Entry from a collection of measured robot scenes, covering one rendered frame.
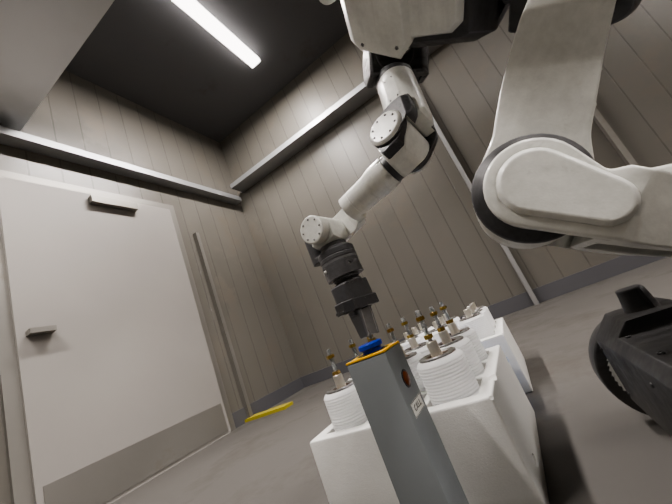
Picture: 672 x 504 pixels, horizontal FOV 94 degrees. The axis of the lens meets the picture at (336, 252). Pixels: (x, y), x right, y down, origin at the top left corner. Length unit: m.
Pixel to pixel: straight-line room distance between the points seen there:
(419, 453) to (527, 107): 0.49
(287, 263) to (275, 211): 0.68
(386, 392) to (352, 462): 0.27
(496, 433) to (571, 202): 0.37
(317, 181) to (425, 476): 3.47
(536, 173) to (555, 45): 0.18
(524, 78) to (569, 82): 0.05
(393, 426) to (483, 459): 0.19
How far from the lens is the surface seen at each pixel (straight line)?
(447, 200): 3.23
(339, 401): 0.74
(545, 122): 0.53
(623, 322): 0.69
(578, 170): 0.46
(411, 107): 0.68
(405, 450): 0.53
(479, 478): 0.67
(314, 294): 3.66
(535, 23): 0.57
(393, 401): 0.51
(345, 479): 0.77
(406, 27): 0.71
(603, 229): 0.46
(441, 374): 0.64
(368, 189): 0.68
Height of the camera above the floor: 0.35
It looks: 14 degrees up
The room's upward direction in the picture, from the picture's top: 23 degrees counter-clockwise
